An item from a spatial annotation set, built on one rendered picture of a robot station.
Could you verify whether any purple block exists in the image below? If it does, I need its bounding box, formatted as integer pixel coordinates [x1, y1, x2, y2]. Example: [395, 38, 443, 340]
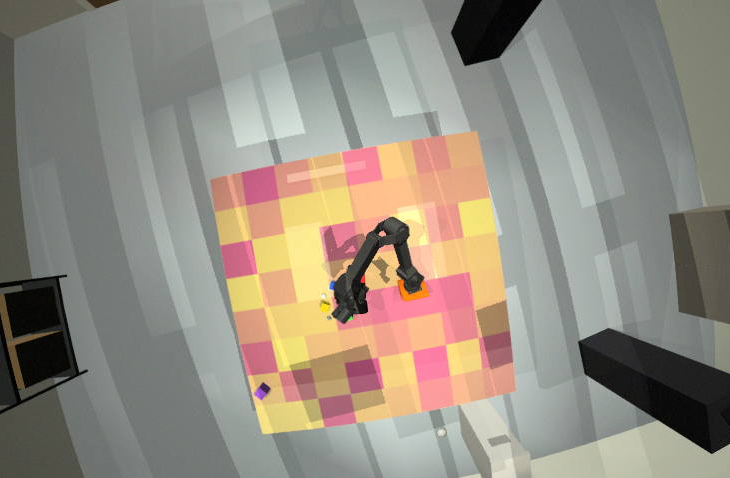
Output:
[254, 382, 271, 400]

